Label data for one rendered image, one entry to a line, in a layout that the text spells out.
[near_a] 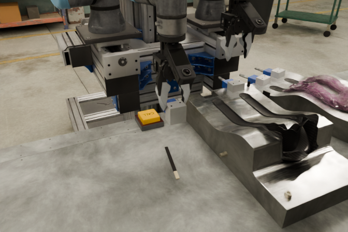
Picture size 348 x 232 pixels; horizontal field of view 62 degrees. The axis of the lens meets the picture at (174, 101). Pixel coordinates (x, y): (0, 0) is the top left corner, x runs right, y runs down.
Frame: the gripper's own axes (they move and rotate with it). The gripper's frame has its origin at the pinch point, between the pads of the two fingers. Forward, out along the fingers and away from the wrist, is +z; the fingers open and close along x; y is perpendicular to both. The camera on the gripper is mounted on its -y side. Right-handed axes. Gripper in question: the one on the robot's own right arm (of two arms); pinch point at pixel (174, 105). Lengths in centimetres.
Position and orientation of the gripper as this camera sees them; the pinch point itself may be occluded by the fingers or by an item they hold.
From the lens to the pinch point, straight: 81.7
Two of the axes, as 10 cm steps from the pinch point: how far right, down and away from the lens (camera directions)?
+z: 0.0, 8.7, 4.9
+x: -9.2, 2.0, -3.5
